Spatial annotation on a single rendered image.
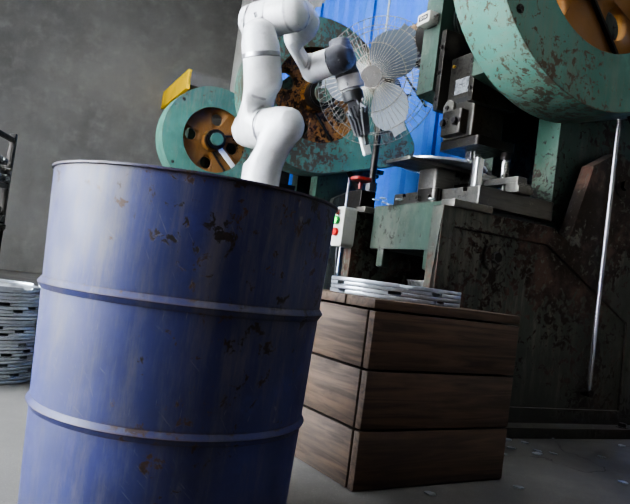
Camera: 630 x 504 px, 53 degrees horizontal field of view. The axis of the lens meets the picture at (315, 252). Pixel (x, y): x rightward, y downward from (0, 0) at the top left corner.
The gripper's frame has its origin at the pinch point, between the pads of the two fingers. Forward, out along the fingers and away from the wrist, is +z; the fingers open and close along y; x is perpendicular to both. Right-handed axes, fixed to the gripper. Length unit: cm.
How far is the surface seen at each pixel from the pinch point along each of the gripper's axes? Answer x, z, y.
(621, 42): 49, -10, 71
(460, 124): 13.9, 1.3, 37.4
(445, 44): 25.2, -25.8, 24.9
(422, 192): -2.1, 19.2, 31.5
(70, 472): -122, 29, 120
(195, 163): 14, -21, -279
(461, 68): 24.6, -16.3, 30.9
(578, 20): 34, -18, 72
